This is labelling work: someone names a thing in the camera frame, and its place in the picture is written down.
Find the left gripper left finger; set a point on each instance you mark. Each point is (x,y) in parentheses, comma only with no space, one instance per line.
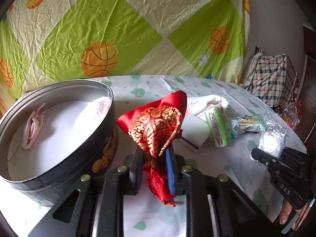
(93,206)

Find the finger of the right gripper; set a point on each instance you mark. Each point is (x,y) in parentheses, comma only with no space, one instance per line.
(264,158)

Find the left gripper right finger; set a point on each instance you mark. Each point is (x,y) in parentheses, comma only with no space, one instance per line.
(215,206)

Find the red embroidered pouch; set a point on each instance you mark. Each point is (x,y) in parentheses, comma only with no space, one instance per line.
(153,128)

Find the white towel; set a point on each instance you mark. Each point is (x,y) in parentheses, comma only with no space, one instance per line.
(197,106)

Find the right hand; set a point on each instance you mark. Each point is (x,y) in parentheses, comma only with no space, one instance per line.
(285,212)

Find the clear plastic bag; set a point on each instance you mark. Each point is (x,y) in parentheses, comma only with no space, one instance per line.
(272,136)

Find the bag of bamboo sticks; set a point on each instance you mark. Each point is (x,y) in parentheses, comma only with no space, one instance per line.
(241,125)

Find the cloud pattern table cloth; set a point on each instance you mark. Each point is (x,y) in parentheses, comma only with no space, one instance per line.
(144,214)

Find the red plastic bag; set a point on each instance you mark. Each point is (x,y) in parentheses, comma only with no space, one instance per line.
(292,115)

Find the green tissue pack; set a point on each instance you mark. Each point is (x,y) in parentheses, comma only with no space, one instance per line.
(219,126)

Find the round black metal tin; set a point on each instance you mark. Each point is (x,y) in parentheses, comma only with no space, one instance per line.
(78,137)

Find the plaid fabric bag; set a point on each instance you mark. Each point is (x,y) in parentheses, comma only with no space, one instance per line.
(272,79)

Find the green basketball bedsheet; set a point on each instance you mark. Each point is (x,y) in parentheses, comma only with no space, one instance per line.
(44,42)

